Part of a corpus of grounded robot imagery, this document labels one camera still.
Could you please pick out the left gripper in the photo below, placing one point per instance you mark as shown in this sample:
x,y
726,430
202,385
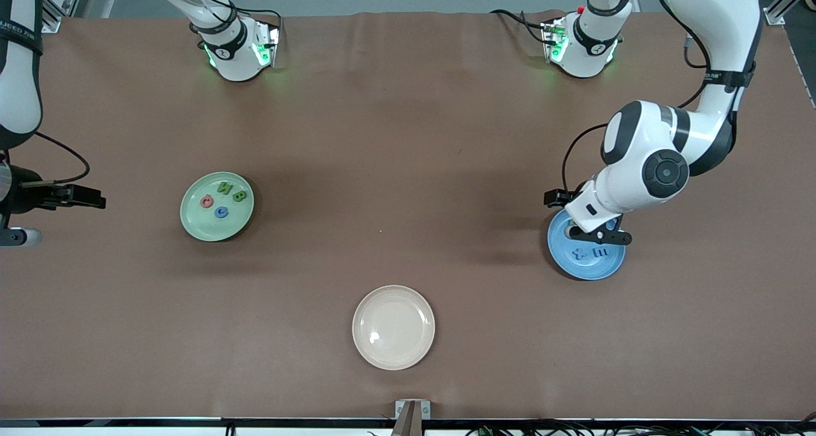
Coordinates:
x,y
556,197

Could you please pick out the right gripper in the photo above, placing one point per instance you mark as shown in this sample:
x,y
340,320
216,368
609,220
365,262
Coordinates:
x,y
27,197

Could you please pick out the blue small letter t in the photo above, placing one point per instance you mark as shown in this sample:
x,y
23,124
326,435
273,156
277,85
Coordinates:
x,y
579,254

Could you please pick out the blue small letter m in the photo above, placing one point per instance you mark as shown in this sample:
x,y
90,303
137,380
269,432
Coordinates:
x,y
601,252

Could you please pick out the red round letter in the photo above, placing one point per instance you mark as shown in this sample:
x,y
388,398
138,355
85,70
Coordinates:
x,y
207,206

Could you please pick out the blue capital letter C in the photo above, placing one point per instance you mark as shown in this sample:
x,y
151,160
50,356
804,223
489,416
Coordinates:
x,y
217,213

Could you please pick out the green letter B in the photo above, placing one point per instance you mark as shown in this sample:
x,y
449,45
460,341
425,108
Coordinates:
x,y
239,196

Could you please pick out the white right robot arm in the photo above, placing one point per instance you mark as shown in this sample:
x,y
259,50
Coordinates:
x,y
19,92

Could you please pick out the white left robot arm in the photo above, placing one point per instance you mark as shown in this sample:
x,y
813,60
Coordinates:
x,y
714,15

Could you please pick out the blue plate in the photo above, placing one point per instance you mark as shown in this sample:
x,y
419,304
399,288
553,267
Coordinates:
x,y
583,271

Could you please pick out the light green plate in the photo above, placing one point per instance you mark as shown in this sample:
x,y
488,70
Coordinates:
x,y
204,225

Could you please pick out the brown table cover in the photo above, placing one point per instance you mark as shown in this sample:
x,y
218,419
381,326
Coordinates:
x,y
408,136

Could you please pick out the metal base connector box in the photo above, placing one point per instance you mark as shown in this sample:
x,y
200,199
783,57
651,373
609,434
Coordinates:
x,y
273,41
549,33

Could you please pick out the beige plate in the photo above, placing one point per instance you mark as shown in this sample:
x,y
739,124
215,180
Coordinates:
x,y
393,327

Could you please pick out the aluminium frame post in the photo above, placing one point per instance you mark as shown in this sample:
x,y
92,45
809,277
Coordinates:
x,y
774,15
52,23

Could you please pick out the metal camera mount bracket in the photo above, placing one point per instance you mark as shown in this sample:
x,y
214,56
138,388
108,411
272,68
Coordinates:
x,y
411,423

